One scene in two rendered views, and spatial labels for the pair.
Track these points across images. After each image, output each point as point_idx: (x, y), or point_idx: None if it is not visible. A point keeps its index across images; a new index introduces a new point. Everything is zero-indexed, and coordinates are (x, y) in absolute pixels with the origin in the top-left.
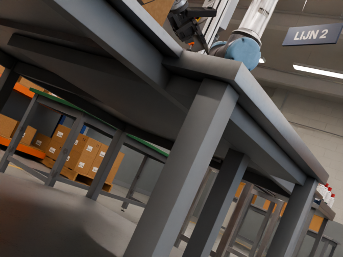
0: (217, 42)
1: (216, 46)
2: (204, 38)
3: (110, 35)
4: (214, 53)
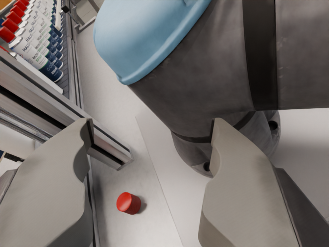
0: (153, 24)
1: (176, 48)
2: (312, 209)
3: None
4: (251, 95)
